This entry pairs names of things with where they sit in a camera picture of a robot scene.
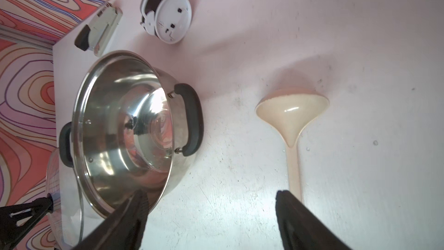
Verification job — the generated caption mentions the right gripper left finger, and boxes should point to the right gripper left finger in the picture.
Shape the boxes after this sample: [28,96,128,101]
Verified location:
[74,190,149,250]

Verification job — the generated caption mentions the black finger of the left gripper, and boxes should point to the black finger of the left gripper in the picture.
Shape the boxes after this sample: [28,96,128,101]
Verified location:
[1,194,54,250]

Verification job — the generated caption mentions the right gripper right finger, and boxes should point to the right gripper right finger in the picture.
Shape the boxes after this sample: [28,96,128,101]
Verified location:
[275,191,350,250]

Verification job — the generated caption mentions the glass pot lid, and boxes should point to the glass pot lid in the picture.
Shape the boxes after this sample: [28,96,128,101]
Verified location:
[45,148,104,250]

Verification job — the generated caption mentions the stainless steel pot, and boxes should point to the stainless steel pot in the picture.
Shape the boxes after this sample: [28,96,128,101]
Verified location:
[59,50,204,218]

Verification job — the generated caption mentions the cream plastic ladle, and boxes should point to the cream plastic ladle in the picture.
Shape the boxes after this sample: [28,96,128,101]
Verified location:
[255,88,330,202]

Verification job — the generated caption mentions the grey black stapler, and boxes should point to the grey black stapler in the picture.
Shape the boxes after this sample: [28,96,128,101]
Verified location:
[74,3,123,57]

